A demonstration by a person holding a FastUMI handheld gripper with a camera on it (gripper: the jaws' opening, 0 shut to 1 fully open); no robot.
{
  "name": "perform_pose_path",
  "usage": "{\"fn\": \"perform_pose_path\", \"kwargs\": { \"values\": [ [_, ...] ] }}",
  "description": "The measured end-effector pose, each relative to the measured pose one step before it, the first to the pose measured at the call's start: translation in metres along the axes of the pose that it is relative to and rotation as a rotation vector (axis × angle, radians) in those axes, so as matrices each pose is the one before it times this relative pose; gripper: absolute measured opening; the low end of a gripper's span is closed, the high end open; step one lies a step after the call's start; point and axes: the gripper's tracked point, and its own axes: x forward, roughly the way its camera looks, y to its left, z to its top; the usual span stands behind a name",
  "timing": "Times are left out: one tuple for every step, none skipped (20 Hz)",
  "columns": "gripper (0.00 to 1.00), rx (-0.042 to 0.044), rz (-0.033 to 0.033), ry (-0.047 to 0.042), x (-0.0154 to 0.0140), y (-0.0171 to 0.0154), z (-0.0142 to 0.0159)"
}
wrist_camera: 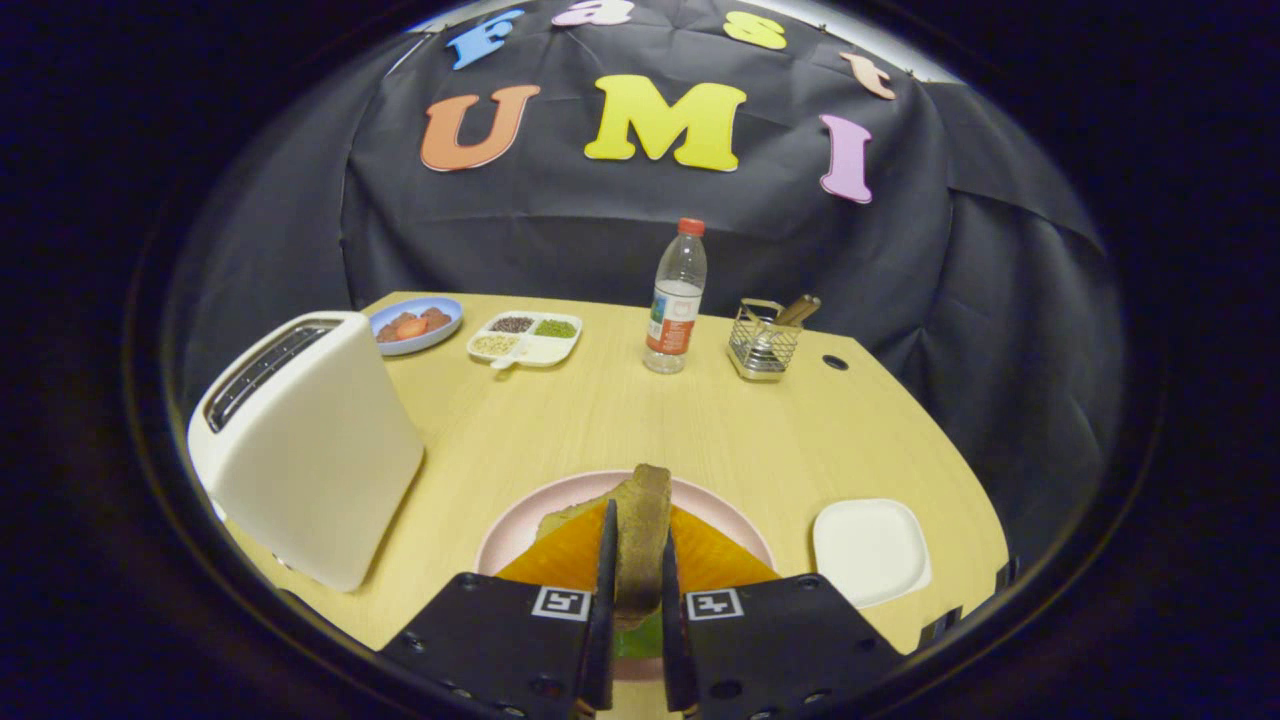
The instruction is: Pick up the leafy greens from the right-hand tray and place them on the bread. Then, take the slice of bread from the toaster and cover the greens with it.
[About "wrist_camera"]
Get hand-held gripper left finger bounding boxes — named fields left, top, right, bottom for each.
left=378, top=498, right=619, bottom=720

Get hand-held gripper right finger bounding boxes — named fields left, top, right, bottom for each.
left=660, top=505, right=906, bottom=720

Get green lettuce leaf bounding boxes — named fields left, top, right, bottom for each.
left=537, top=488, right=665, bottom=659

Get brown toast slice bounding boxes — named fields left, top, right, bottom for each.
left=612, top=463, right=674, bottom=631

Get pink plate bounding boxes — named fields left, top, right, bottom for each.
left=474, top=470, right=777, bottom=683

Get white square plate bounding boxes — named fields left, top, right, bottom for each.
left=812, top=498, right=933, bottom=610

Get white divided grain tray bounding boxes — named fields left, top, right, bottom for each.
left=466, top=310, right=584, bottom=371

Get clear plastic water bottle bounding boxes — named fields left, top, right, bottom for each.
left=642, top=217, right=708, bottom=375

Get white toaster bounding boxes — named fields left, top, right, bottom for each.
left=187, top=310, right=426, bottom=593

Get blue plate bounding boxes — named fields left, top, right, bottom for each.
left=368, top=296, right=465, bottom=357

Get red meat slices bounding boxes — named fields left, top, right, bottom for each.
left=376, top=307, right=453, bottom=344

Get black backdrop cloth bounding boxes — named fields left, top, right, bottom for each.
left=165, top=0, right=1126, bottom=561

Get metal wire utensil basket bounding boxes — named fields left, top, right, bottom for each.
left=727, top=298, right=804, bottom=383

